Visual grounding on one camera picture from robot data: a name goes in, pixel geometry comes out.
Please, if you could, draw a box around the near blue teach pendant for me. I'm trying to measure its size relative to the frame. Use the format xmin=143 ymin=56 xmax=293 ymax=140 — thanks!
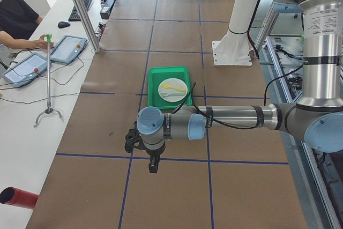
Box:
xmin=1 ymin=53 xmax=48 ymax=87

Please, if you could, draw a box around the white round plate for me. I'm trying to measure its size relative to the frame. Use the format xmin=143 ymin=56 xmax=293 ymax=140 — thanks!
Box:
xmin=158 ymin=78 xmax=188 ymax=102

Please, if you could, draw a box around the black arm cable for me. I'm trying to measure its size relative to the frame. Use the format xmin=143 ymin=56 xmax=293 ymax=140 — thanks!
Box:
xmin=171 ymin=82 xmax=303 ymax=129

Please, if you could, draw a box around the black computer mouse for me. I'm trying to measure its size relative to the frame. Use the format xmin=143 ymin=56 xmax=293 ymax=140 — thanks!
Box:
xmin=57 ymin=21 xmax=70 ymax=29

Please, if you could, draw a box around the person's hand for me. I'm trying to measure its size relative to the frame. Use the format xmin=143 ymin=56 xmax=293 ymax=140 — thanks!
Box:
xmin=34 ymin=34 xmax=48 ymax=49

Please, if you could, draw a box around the aluminium frame post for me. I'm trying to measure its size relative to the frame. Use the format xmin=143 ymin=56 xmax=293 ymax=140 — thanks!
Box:
xmin=72 ymin=0 xmax=101 ymax=53

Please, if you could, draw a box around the blue teach pendant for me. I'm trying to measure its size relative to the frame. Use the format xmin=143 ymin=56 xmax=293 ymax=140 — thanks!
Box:
xmin=50 ymin=35 xmax=87 ymax=64
xmin=1 ymin=53 xmax=48 ymax=87

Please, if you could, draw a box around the pale green plastic fork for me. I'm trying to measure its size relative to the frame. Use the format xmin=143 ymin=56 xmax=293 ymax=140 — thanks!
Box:
xmin=160 ymin=92 xmax=186 ymax=98

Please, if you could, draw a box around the yellow plastic spoon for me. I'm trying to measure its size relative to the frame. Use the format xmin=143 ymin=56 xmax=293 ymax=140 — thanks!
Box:
xmin=161 ymin=83 xmax=187 ymax=92

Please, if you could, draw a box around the black keyboard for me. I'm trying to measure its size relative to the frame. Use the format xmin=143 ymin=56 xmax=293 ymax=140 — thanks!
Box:
xmin=68 ymin=0 xmax=93 ymax=23

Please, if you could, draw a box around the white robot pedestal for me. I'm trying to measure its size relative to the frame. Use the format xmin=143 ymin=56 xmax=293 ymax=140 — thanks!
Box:
xmin=212 ymin=0 xmax=258 ymax=66

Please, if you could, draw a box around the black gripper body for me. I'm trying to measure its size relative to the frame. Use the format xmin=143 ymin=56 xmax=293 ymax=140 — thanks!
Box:
xmin=146 ymin=148 xmax=164 ymax=164

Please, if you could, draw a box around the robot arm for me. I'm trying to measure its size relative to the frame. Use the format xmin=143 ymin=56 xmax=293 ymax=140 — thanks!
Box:
xmin=125 ymin=0 xmax=342 ymax=173

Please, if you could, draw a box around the person in black shirt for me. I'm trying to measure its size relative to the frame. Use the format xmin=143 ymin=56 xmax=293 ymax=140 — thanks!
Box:
xmin=1 ymin=0 xmax=43 ymax=50

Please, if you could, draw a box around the far blue teach pendant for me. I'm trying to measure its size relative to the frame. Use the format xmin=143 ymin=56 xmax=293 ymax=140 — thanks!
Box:
xmin=50 ymin=35 xmax=87 ymax=64

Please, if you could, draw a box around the red cylinder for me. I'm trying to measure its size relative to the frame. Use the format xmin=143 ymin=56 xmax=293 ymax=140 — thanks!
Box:
xmin=1 ymin=187 xmax=39 ymax=210

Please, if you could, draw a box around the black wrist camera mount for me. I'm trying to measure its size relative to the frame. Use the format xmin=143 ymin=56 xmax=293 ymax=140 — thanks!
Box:
xmin=124 ymin=121 xmax=146 ymax=153

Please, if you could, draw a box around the metal reacher grabber stick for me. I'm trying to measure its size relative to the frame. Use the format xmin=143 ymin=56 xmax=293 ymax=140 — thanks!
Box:
xmin=33 ymin=34 xmax=63 ymax=128

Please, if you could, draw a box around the aluminium side frame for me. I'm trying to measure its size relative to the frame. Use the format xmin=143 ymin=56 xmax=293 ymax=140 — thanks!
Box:
xmin=254 ymin=3 xmax=343 ymax=229

